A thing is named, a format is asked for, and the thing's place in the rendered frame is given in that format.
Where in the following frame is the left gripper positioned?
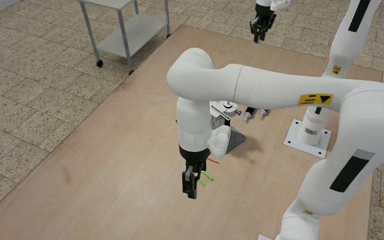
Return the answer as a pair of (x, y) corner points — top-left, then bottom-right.
(178, 144), (211, 199)

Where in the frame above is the black cylinder with grey shaft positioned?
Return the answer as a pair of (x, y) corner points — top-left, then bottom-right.
(223, 101), (232, 126)
(244, 107), (254, 121)

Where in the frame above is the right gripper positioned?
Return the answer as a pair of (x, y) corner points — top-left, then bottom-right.
(249, 2), (277, 44)

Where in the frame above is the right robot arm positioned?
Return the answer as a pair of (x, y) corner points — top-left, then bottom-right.
(256, 0), (381, 146)

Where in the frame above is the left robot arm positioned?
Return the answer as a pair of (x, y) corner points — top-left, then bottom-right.
(166, 48), (384, 240)

